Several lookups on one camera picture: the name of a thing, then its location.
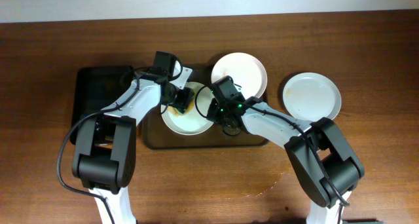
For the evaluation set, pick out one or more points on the black rectangular tray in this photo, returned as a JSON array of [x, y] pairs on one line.
[[98, 87]]

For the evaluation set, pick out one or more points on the brown serving tray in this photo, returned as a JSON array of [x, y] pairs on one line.
[[156, 135]]

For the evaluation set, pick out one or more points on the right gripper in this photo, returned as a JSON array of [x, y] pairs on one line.
[[213, 111]]

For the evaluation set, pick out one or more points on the white plate bottom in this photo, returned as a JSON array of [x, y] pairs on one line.
[[190, 122]]

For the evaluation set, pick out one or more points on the white plate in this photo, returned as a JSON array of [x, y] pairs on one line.
[[311, 96], [190, 122], [245, 70]]

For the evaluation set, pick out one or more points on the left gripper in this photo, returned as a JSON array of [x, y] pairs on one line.
[[185, 99]]

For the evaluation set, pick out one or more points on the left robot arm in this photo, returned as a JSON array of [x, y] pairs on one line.
[[105, 148]]

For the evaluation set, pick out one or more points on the green yellow sponge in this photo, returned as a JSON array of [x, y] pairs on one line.
[[181, 111]]

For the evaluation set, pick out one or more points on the white plate top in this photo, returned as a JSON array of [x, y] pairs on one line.
[[245, 70]]

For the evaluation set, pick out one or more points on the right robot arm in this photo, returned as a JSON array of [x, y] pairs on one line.
[[326, 166]]

